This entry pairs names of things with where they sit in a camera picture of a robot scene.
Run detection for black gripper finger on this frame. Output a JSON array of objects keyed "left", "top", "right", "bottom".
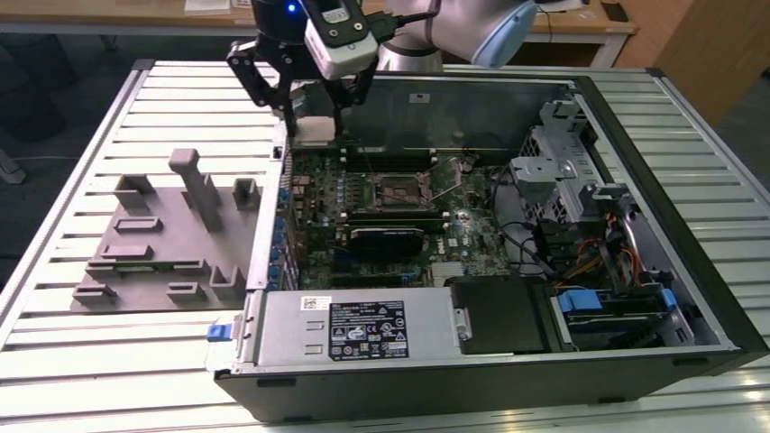
[
  {"left": 327, "top": 71, "right": 379, "bottom": 136},
  {"left": 225, "top": 39, "right": 301, "bottom": 137}
]

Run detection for silver CPU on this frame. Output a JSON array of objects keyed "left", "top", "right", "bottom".
[{"left": 297, "top": 115, "right": 336, "bottom": 148}]

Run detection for CPU socket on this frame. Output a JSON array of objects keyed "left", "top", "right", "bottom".
[{"left": 367, "top": 171, "right": 439, "bottom": 212}]

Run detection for white paper sheet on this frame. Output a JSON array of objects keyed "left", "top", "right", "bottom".
[{"left": 182, "top": 0, "right": 233, "bottom": 15}]

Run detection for black RAM slot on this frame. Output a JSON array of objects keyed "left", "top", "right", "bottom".
[
  {"left": 343, "top": 214, "right": 449, "bottom": 222},
  {"left": 343, "top": 219, "right": 449, "bottom": 227},
  {"left": 340, "top": 147, "right": 437, "bottom": 157},
  {"left": 340, "top": 153, "right": 437, "bottom": 162},
  {"left": 343, "top": 224, "right": 449, "bottom": 233},
  {"left": 343, "top": 209, "right": 449, "bottom": 217},
  {"left": 340, "top": 159, "right": 437, "bottom": 168}
]

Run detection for wooden desk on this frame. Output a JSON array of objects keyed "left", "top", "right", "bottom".
[{"left": 0, "top": 0, "right": 640, "bottom": 69}]

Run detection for black graphics card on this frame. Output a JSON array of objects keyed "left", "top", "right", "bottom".
[{"left": 348, "top": 226, "right": 427, "bottom": 259}]

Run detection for black bin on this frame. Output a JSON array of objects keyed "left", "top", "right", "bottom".
[{"left": 0, "top": 33, "right": 80, "bottom": 145}]

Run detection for metal disk bay cage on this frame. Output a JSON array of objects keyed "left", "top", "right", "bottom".
[{"left": 507, "top": 99, "right": 642, "bottom": 226}]

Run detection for green motherboard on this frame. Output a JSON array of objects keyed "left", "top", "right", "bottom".
[{"left": 285, "top": 147, "right": 524, "bottom": 290}]

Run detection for silver finned heat sink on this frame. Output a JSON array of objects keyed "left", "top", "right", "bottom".
[{"left": 429, "top": 263, "right": 471, "bottom": 280}]

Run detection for grey parts rack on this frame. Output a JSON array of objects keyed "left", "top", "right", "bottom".
[{"left": 69, "top": 147, "right": 265, "bottom": 313}]

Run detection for silver power supply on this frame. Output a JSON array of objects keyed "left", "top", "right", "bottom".
[{"left": 230, "top": 288, "right": 477, "bottom": 375}]

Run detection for black plastic shroud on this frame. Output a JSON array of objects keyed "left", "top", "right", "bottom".
[{"left": 448, "top": 274, "right": 556, "bottom": 356}]

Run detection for blue release latch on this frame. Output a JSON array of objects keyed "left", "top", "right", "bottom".
[{"left": 205, "top": 320, "right": 234, "bottom": 343}]

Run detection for hard disk in blue carrier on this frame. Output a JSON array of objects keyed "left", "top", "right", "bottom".
[{"left": 556, "top": 290, "right": 678, "bottom": 352}]

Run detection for wooden cabinet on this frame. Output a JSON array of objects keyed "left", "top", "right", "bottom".
[{"left": 616, "top": 0, "right": 770, "bottom": 127}]

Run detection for black open PC case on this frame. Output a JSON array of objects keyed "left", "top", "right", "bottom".
[{"left": 213, "top": 58, "right": 770, "bottom": 425}]

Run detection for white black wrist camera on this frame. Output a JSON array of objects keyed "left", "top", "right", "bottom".
[{"left": 301, "top": 0, "right": 385, "bottom": 81}]

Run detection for orange yellow power wires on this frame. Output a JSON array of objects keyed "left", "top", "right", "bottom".
[{"left": 556, "top": 211, "right": 643, "bottom": 290}]

